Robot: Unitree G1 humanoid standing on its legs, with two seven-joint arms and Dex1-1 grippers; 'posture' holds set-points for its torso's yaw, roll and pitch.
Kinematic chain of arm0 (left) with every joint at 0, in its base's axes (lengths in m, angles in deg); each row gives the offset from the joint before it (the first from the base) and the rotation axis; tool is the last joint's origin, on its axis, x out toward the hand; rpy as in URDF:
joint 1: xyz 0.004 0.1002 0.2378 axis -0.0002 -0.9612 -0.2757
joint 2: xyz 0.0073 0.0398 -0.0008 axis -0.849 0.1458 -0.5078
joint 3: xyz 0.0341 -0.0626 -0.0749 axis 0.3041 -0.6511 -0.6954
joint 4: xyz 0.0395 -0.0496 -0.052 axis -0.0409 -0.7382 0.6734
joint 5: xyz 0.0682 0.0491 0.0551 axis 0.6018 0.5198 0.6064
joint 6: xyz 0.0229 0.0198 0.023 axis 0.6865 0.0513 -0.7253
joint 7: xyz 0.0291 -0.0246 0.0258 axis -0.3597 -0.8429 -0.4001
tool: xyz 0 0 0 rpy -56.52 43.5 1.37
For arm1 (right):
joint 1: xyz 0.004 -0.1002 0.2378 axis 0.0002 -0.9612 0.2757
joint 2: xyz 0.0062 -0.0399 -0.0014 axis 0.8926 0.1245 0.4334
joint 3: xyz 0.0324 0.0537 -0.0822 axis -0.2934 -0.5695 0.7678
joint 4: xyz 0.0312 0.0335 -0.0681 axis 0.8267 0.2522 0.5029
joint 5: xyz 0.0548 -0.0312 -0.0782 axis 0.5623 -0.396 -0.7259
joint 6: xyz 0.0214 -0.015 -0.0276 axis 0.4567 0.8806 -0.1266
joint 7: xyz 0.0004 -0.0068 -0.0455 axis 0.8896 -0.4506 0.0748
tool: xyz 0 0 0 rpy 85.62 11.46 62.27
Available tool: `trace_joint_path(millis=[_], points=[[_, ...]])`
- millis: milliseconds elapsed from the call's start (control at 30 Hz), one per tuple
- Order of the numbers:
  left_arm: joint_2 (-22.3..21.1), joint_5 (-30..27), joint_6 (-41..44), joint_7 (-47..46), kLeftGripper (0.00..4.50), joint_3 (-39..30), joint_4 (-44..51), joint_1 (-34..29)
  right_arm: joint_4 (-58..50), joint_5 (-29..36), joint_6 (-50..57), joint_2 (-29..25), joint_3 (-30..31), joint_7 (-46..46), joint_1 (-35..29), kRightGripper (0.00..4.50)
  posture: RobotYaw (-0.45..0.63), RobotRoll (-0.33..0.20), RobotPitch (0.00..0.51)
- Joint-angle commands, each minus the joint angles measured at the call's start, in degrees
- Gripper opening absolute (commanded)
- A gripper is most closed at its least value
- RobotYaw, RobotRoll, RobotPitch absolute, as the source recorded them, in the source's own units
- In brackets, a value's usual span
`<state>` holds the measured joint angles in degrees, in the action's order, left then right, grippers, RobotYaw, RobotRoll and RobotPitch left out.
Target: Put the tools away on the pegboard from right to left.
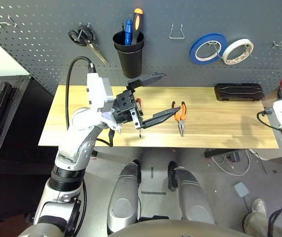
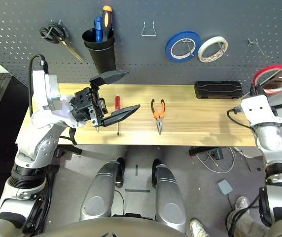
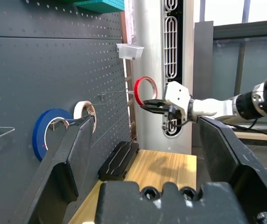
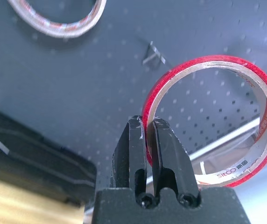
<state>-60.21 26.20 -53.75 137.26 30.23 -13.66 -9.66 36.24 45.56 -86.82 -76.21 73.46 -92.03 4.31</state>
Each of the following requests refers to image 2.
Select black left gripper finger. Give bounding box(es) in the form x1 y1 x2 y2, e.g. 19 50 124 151
89 70 130 87
101 104 141 128

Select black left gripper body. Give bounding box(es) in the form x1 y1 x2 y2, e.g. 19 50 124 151
70 84 107 128

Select red-handled screwdriver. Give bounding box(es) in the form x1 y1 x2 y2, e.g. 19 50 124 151
114 95 122 137

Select red tape roll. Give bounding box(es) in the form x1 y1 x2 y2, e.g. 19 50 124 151
252 64 282 96

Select orange black needle-nose pliers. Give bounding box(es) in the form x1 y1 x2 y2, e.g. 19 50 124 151
150 98 167 136

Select black plastic cup holder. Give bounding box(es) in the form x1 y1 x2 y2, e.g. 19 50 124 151
81 27 117 75

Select black flat tool case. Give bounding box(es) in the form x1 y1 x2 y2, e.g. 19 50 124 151
194 80 244 100

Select metal peg hook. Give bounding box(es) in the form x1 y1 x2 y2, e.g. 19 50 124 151
247 38 266 56

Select orange black screwdriver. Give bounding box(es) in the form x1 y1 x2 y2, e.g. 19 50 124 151
102 5 113 41

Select blue tape roll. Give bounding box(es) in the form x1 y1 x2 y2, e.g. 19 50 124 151
165 30 203 63

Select white tape roll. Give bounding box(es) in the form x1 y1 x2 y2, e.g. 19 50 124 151
197 36 229 63

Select black power adapter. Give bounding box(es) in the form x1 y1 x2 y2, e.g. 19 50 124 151
210 149 224 160

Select silver left robot leg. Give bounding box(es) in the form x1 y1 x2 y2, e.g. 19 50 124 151
79 158 126 222

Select silver robot leg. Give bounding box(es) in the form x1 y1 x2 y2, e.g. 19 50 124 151
151 158 187 233
79 158 126 222

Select silver right robot leg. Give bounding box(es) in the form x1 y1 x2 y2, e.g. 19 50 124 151
151 158 187 233

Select grey foot pedal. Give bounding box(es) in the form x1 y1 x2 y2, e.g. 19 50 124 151
216 179 234 196

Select worn grey sneaker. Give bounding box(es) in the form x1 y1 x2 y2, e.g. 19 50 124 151
234 196 250 216

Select grey robot torso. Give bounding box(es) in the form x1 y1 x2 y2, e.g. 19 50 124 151
0 216 189 237

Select khaki trouser leg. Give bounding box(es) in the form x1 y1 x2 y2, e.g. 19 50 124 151
226 207 268 237

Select white sneaker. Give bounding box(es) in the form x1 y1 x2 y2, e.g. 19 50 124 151
189 218 210 237

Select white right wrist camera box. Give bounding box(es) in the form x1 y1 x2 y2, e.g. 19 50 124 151
240 94 282 127

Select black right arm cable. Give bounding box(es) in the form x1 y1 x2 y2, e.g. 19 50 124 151
226 107 253 129

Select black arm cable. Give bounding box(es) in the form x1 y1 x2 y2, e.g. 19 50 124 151
226 107 253 129
28 53 49 112

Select blue-handled screwdriver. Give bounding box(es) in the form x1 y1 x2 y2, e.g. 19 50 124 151
94 16 104 43

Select wire pliers holder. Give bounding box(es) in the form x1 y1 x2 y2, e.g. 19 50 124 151
141 21 157 38

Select black-handled scissors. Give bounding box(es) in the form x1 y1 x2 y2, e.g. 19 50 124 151
39 20 85 63

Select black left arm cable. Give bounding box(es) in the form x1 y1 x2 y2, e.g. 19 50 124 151
28 53 49 112

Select white floor cables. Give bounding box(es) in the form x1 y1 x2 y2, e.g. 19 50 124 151
196 146 237 174

